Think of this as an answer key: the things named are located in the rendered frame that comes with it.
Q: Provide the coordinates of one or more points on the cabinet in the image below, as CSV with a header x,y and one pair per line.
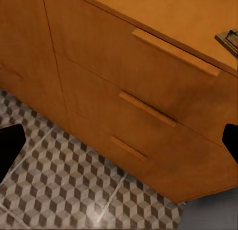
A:
x,y
142,82

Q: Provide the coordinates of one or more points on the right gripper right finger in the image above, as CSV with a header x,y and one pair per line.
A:
x,y
230,140

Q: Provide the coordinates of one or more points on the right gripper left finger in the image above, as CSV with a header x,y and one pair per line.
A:
x,y
12,139

